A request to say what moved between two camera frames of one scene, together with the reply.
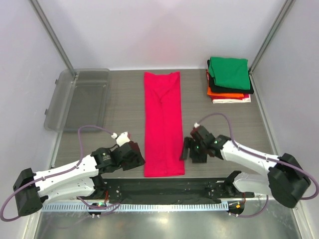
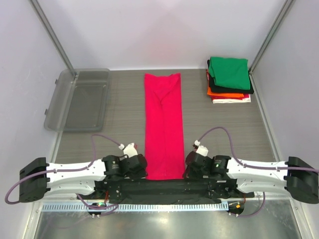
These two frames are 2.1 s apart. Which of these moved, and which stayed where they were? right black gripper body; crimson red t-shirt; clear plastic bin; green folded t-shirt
Moved: right black gripper body
Stayed: green folded t-shirt; clear plastic bin; crimson red t-shirt
